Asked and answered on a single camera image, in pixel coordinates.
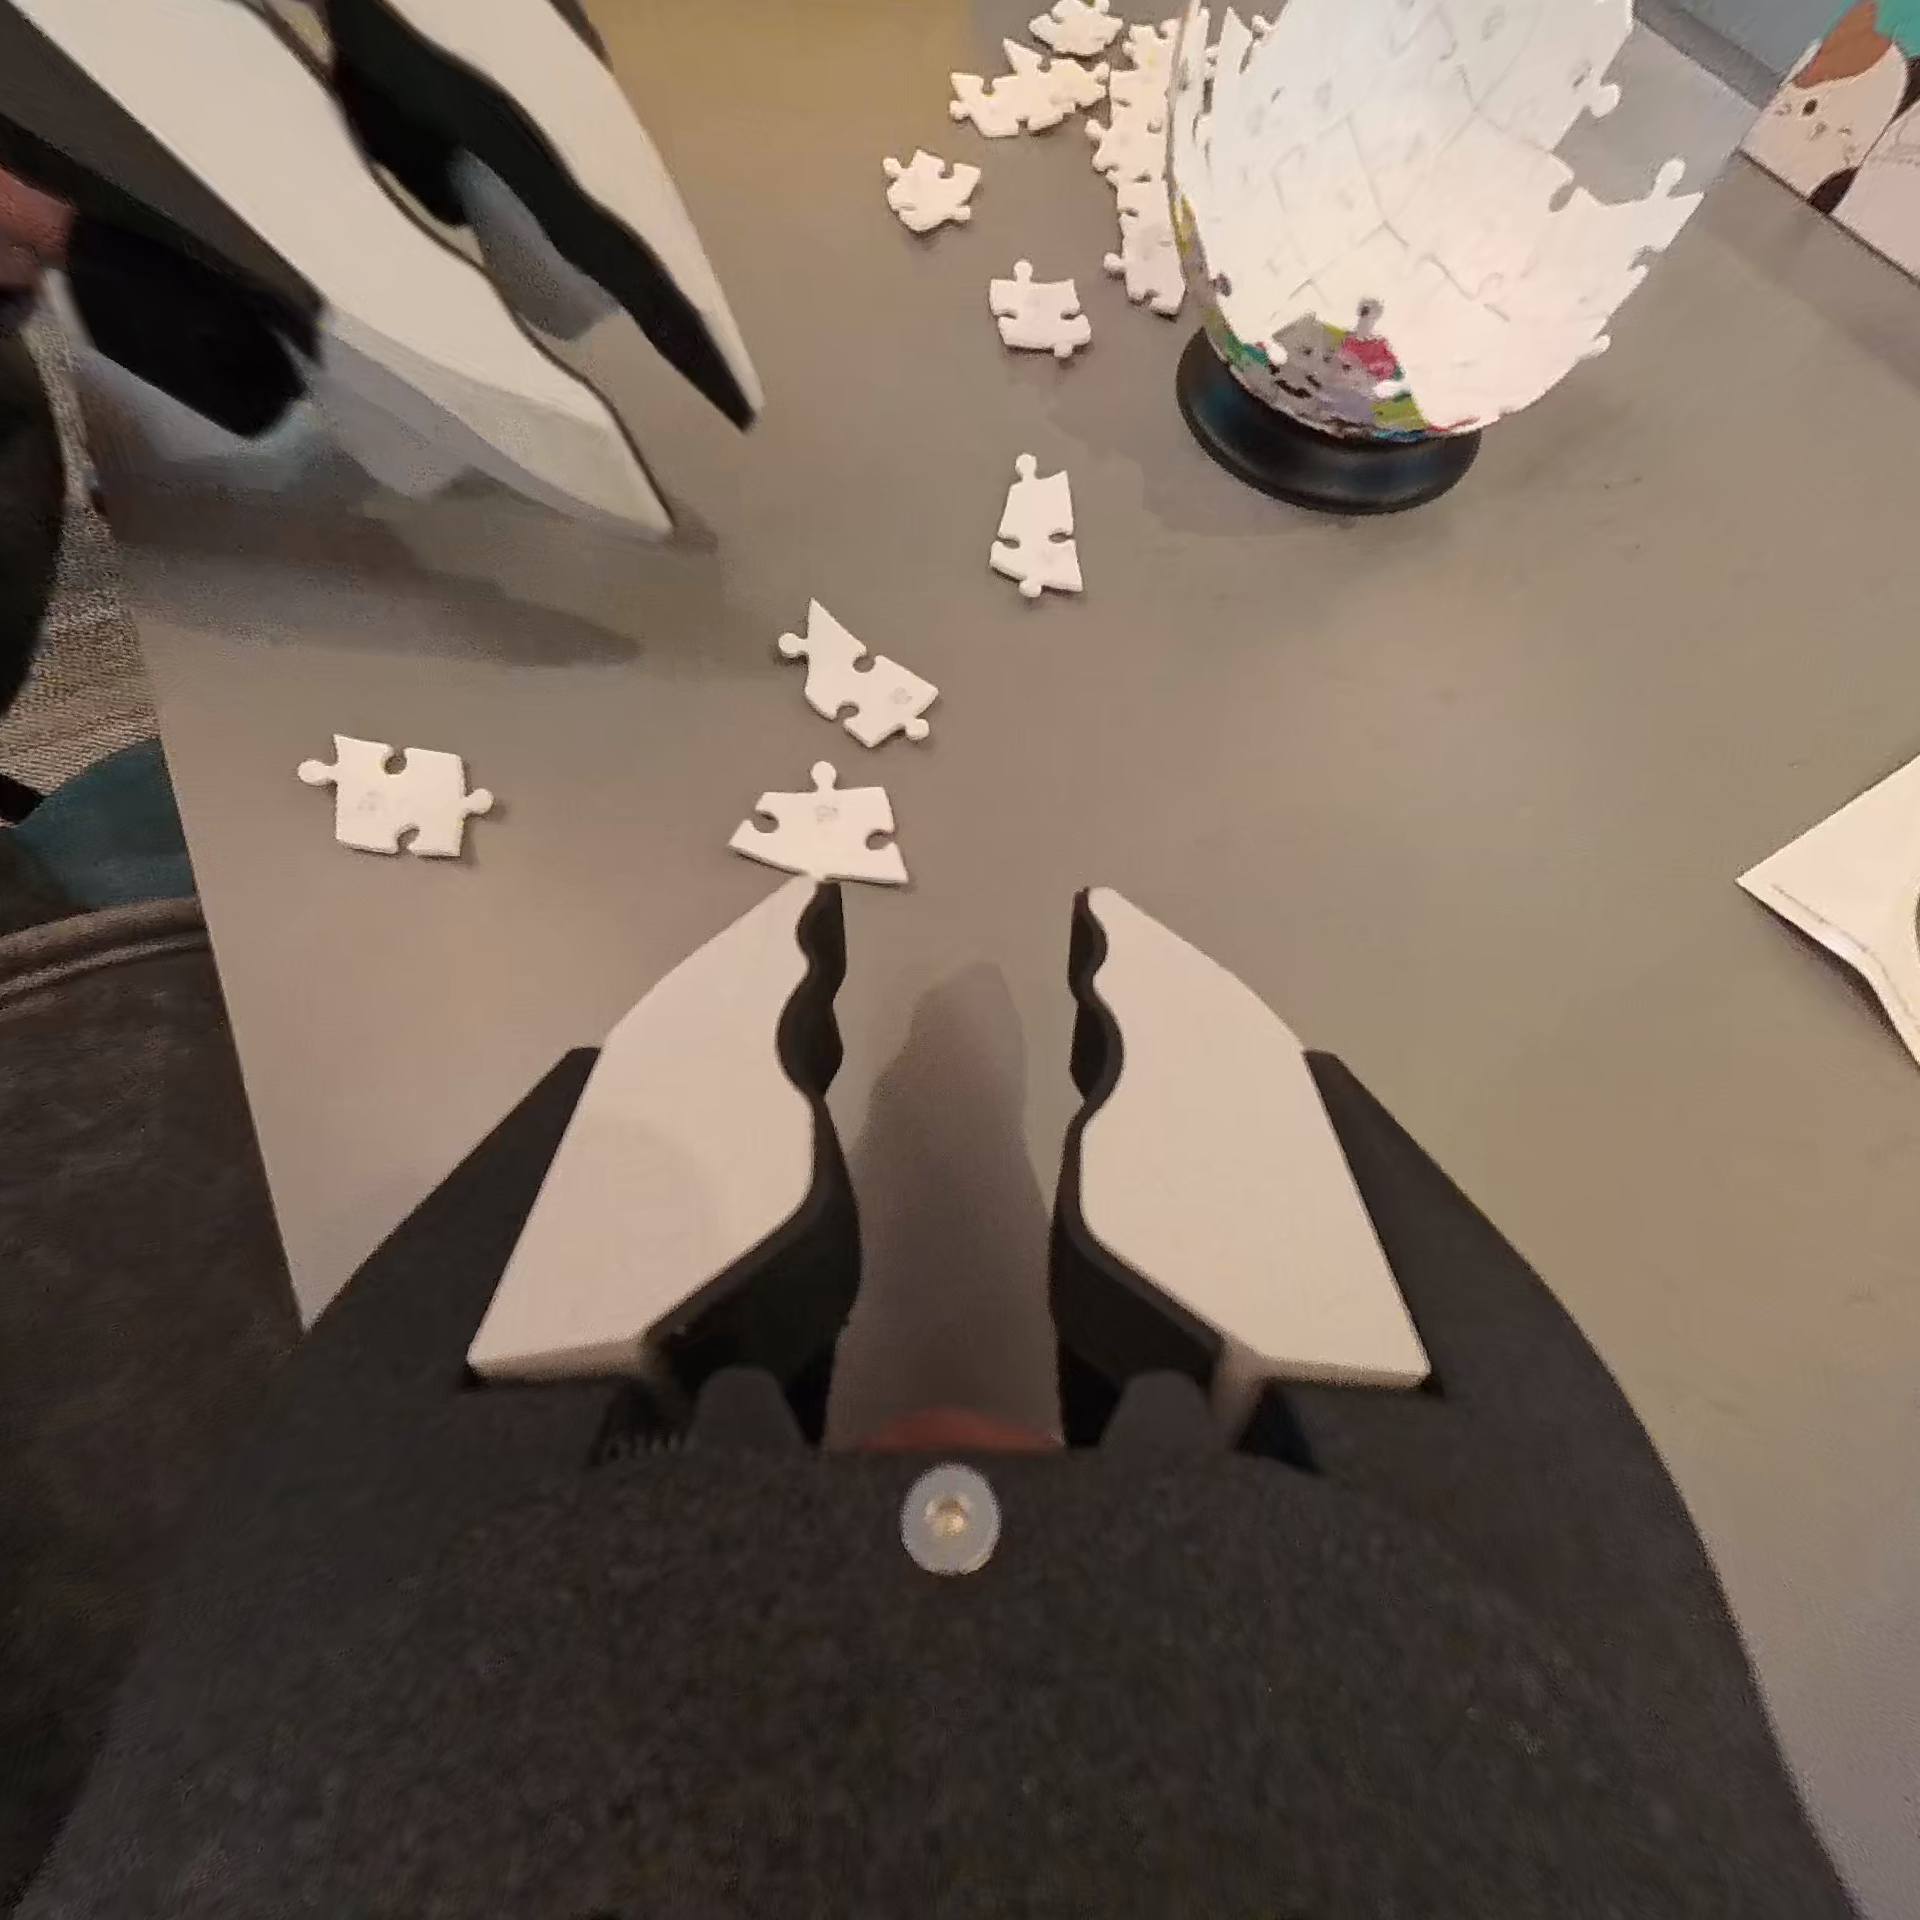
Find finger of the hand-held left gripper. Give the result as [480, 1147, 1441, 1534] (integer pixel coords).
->
[24, 0, 675, 540]
[325, 0, 766, 433]

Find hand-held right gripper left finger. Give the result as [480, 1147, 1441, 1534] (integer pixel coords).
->
[464, 878, 861, 1449]

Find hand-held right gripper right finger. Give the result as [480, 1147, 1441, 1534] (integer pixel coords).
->
[1047, 885, 1435, 1449]

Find black round ball stand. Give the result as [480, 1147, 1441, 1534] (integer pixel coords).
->
[1175, 328, 1485, 519]

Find white puzzle ball shell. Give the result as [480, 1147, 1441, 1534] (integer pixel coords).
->
[1166, 0, 1708, 442]

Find pile of white puzzle pieces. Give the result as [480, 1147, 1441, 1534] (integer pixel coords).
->
[947, 0, 1204, 321]

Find joined white puzzle piece pair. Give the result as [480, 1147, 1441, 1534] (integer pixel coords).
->
[985, 454, 1089, 601]

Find teal puzzle ball box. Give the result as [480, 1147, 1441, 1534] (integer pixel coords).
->
[1737, 0, 1920, 280]

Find person's left hand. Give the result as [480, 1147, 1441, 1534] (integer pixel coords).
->
[0, 164, 81, 298]

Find teal cloth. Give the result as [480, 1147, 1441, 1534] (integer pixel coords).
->
[0, 742, 198, 935]

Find person's grey sweater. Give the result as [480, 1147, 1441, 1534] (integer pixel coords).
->
[0, 899, 310, 1920]

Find white instruction leaflet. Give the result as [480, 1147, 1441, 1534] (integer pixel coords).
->
[1737, 753, 1920, 1071]

